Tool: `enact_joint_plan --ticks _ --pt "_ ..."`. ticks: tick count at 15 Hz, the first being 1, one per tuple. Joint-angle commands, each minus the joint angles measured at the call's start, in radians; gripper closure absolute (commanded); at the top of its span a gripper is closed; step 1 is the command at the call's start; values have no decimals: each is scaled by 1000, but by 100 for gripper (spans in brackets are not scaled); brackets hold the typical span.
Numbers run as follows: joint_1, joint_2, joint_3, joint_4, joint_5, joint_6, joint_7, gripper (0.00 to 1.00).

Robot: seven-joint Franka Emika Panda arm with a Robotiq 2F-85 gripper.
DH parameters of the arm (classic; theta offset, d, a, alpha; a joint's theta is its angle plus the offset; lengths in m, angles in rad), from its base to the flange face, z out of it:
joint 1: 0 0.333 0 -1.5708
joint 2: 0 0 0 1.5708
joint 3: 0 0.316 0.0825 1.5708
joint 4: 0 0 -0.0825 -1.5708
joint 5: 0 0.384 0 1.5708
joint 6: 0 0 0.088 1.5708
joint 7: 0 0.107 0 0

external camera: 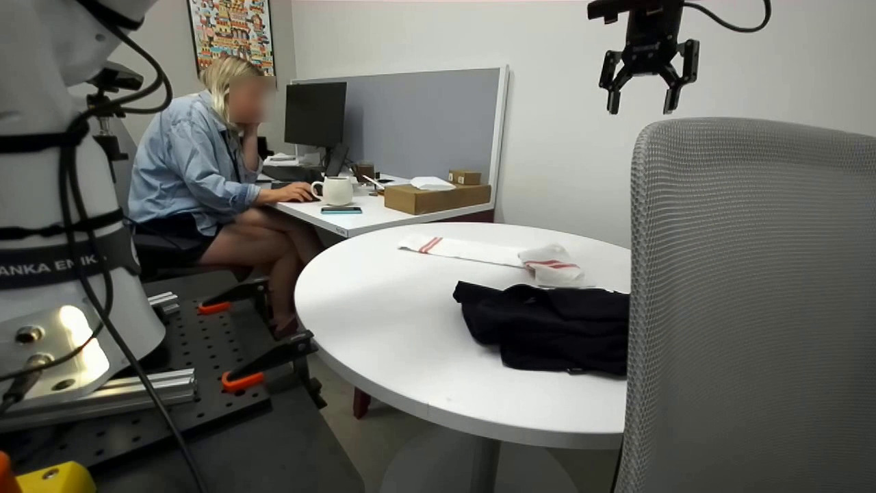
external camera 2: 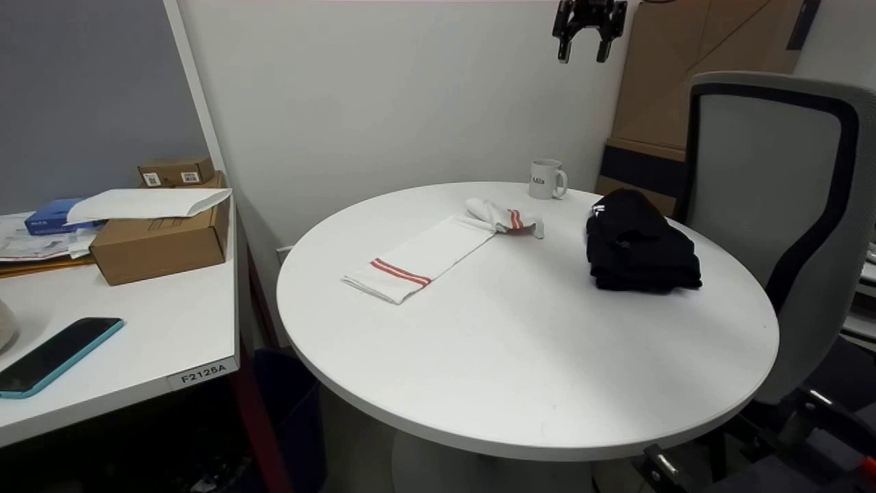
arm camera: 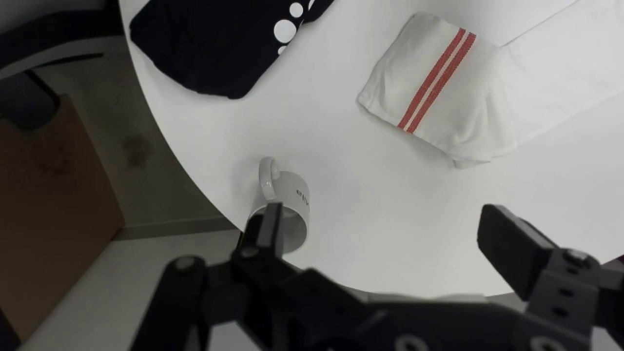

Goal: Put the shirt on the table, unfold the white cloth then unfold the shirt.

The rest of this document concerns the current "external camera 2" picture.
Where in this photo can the blue packet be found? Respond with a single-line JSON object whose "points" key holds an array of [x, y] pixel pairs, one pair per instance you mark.
{"points": [[49, 221]]}

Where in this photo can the white cloth with red stripes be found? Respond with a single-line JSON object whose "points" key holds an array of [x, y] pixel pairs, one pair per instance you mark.
{"points": [[419, 261]]}

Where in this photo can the grey office chair black frame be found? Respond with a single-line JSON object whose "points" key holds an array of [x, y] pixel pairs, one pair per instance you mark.
{"points": [[775, 181]]}

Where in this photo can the white mug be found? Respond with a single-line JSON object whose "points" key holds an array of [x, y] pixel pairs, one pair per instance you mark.
{"points": [[546, 179]]}

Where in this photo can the dark blue bin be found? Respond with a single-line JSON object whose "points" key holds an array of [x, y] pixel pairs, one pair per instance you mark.
{"points": [[290, 420]]}

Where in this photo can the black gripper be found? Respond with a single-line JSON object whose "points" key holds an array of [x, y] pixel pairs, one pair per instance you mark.
{"points": [[591, 11]]}

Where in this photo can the white paper envelope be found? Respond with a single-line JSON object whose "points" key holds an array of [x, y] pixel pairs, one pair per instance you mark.
{"points": [[147, 205]]}

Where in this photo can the small labelled cardboard box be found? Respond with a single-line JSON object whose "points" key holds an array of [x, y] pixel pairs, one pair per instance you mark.
{"points": [[179, 170]]}

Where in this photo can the smartphone in blue case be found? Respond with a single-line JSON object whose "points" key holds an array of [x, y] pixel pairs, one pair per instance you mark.
{"points": [[55, 357]]}

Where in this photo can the black shirt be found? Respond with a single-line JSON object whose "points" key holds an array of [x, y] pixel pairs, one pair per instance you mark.
{"points": [[638, 250]]}

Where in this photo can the large brown cardboard box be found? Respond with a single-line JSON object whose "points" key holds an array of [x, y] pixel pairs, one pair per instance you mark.
{"points": [[153, 247]]}

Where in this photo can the clear plastic bag with papers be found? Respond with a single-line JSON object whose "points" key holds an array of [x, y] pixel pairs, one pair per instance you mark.
{"points": [[36, 246]]}

